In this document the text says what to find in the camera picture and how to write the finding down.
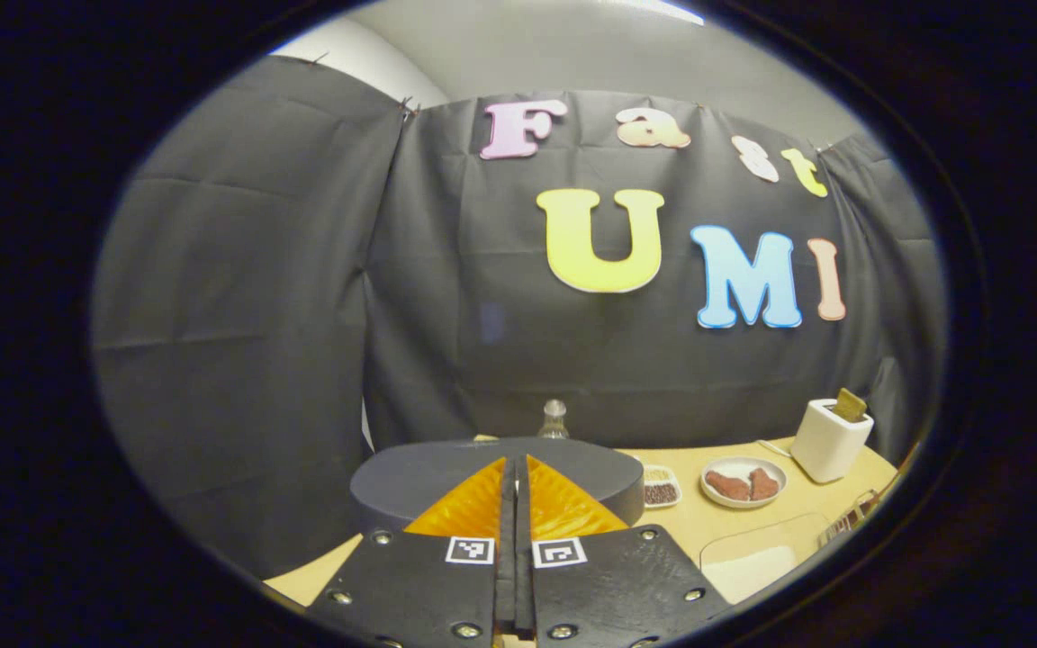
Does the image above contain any white toaster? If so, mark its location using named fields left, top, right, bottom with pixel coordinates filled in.
left=790, top=399, right=876, bottom=484

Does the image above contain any black and silver rice cooker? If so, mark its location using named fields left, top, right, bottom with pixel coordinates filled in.
left=349, top=437, right=645, bottom=536

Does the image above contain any clear glass dish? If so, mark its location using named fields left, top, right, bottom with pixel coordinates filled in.
left=699, top=513, right=834, bottom=606

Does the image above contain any small clear glass bottle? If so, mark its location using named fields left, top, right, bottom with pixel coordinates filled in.
left=537, top=399, right=571, bottom=441

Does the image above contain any black backdrop cloth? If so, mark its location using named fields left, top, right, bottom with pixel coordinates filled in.
left=91, top=56, right=947, bottom=581

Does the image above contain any white sectioned bean dish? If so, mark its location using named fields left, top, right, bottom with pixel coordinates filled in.
left=640, top=463, right=683, bottom=510

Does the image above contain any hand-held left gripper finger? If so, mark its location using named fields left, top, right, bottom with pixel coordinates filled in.
left=516, top=454, right=735, bottom=648
left=307, top=456, right=519, bottom=648

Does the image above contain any white round plate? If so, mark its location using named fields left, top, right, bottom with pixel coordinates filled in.
left=700, top=456, right=789, bottom=510

